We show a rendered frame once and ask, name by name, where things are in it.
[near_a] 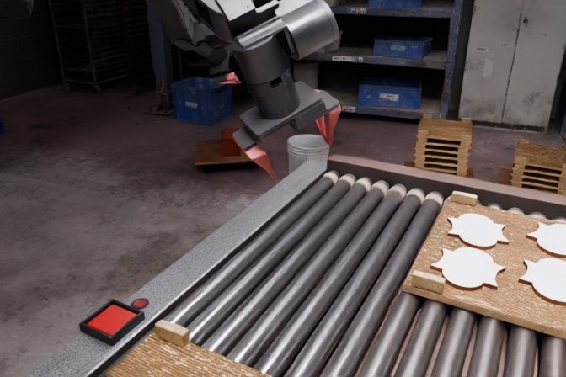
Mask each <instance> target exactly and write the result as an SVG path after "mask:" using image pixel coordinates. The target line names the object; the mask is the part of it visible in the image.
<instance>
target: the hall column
mask: <svg viewBox="0 0 566 377"><path fill-rule="evenodd" d="M146 4H147V20H148V28H149V36H150V45H151V53H152V67H153V70H154V73H155V77H156V96H157V101H158V106H157V107H155V108H153V109H152V106H150V109H149V110H148V111H146V112H144V114H150V115H157V116H164V117H169V116H170V115H172V114H174V109H173V107H174V106H173V104H174V101H172V100H173V97H172V96H173V93H171V92H172V88H171V86H172V85H171V83H174V71H173V62H172V51H171V42H170V39H169V38H168V36H167V31H166V29H165V28H164V26H163V21H162V19H161V17H160V15H159V13H158V11H157V10H156V8H155V6H154V5H153V3H152V1H151V0H146Z"/></svg>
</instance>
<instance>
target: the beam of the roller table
mask: <svg viewBox="0 0 566 377"><path fill-rule="evenodd" d="M325 173H327V162H323V161H318V160H313V159H309V160H307V161H306V162H304V163H303V164H302V165H301V166H300V167H299V168H297V169H296V170H295V171H293V172H292V173H291V174H289V175H288V176H287V177H285V178H284V179H282V180H281V181H280V182H278V183H277V184H276V185H275V186H274V187H273V188H271V189H270V190H268V191H267V192H266V193H265V194H263V195H262V196H260V197H259V198H258V199H256V200H255V201H254V202H253V203H252V204H250V205H249V206H248V207H246V208H245V209H244V210H242V211H241V212H240V213H238V214H237V215H235V216H234V217H233V218H231V219H230V220H229V221H228V222H227V223H226V224H224V225H223V226H221V227H220V228H219V229H217V230H216V231H215V232H213V233H212V234H211V235H209V236H208V237H207V238H206V239H205V240H204V241H202V242H201V243H199V244H198V245H197V246H195V247H194V248H192V249H191V250H190V251H189V252H187V253H186V254H185V255H184V256H183V257H181V258H180V259H179V260H177V261H176V262H175V263H173V264H172V265H170V266H169V267H168V268H166V269H165V270H164V271H162V272H161V273H160V274H159V275H158V276H156V277H155V278H154V279H152V280H151V281H150V282H148V283H147V284H145V285H144V286H143V287H142V288H140V289H139V290H138V291H137V292H136V293H134V294H133V295H131V296H130V297H129V298H128V299H126V300H125V301H123V302H122V303H124V304H127V305H129V306H131V303H132V302H133V301H134V300H137V299H140V298H144V299H147V300H148V301H149V304H148V306H147V307H145V308H143V309H140V311H144V316H145V320H144V321H142V322H141V323H140V324H139V325H138V326H136V327H135V328H134V329H133V330H131V331H130V332H129V333H128V334H127V335H125V336H124V337H123V338H122V339H121V340H119V341H118V342H117V343H116V344H115V345H114V346H113V347H112V346H110V345H109V344H107V343H105V342H101V341H100V340H98V339H96V338H94V337H91V336H89V335H88V334H86V333H82V334H80V335H79V336H78V337H76V338H75V339H74V340H72V341H71V342H70V343H68V344H67V345H66V346H65V347H64V348H62V349H61V350H60V351H58V352H57V353H56V354H54V355H53V356H52V357H50V358H49V359H47V360H46V361H45V362H44V363H43V364H42V365H40V366H39V367H38V368H36V369H35V370H33V371H32V372H31V373H30V374H28V375H27V376H25V377H98V376H99V375H101V374H102V373H103V372H104V371H105V370H106V369H107V368H108V367H109V366H110V365H111V364H112V363H114V362H115V361H116V360H117V359H118V358H119V357H120V356H122V355H123V354H124V353H125V352H126V351H127V350H128V349H130V348H131V347H132V346H133V345H134V344H135V343H136V342H138V341H139V340H140V339H141V338H142V337H144V336H145V335H146V334H147V333H148V332H149V331H150V330H152V329H153V328H154V327H155V323H157V322H158V321H160V320H162V319H163V318H164V317H166V316H167V315H168V314H169V313H170V312H171V311H173V310H174V309H175V308H176V307H177V306H178V305H179V304H181V303H182V302H183V301H184V300H185V299H186V298H187V297H189V296H190V295H191V294H192V293H193V292H194V291H196V290H197V289H198V288H199V287H200V286H201V285H202V284H203V283H205V281H206V280H208V278H210V277H211V276H212V275H213V274H214V273H215V272H217V271H218V270H219V269H220V268H221V267H222V266H223V265H225V264H226V263H227V262H228V261H229V260H230V259H231V258H233V257H234V256H235V255H236V254H237V253H238V252H240V251H241V250H242V249H243V248H244V247H245V246H247V245H248V244H249V243H250V242H251V241H252V240H253V239H254V238H255V237H256V236H257V235H258V234H259V233H260V232H262V231H263V230H264V229H265V228H266V227H267V226H269V225H270V224H271V223H272V222H273V221H274V220H276V219H277V218H278V217H279V216H280V215H281V214H282V213H284V212H285V211H286V210H287V209H288V208H289V207H290V206H292V205H293V204H294V203H295V202H296V201H297V200H299V199H300V198H301V197H302V196H303V195H304V194H305V193H306V192H307V191H308V190H309V189H310V188H311V187H313V186H314V185H315V184H316V183H317V182H318V181H320V178H321V177H322V176H323V175H324V174H325Z"/></svg>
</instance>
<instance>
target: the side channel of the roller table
mask: <svg viewBox="0 0 566 377"><path fill-rule="evenodd" d="M330 171H336V172H338V173H339V175H340V177H342V176H344V175H345V174H348V173H350V174H352V175H354V176H355V178H356V181H357V180H359V179H361V178H363V177H367V178H369V179H370V180H371V181H372V183H373V184H374V183H377V182H378V181H380V180H383V181H386V182H387V183H388V184H389V187H390V188H391V187H393V186H394V185H395V184H398V183H399V184H402V185H403V186H405V188H406V189H407V193H408V191H410V190H411V189H413V188H420V189H423V191H424V194H425V197H426V196H427V195H428V194H429V193H430V192H433V191H437V192H439V193H441V194H442V195H443V198H444V200H443V203H444V201H445V200H446V199H447V198H448V197H449V196H451V195H452V193H453V191H457V192H463V193H468V194H474V195H477V200H479V201H480V202H481V203H482V206H486V207H487V205H488V204H492V203H495V204H499V205H500V206H501V207H502V209H503V210H506V211H507V210H508V209H510V208H514V207H515V208H519V209H521V210H522V211H523V212H524V215H529V214H530V213H532V212H540V213H542V214H544V215H545V216H546V219H547V220H551V219H552V218H553V217H556V216H561V217H563V218H565V219H566V196H563V195H558V194H550V193H545V192H541V191H536V190H531V189H527V188H518V187H514V186H509V185H504V184H500V183H491V182H487V181H482V180H477V179H472V178H464V177H459V176H455V175H450V174H445V173H438V172H432V171H428V170H423V169H418V168H414V167H405V166H401V165H396V164H391V163H387V162H379V161H373V160H369V159H365V158H359V157H352V156H346V155H342V154H338V153H334V154H333V155H332V156H331V157H330V158H328V160H327V173H329V172H330Z"/></svg>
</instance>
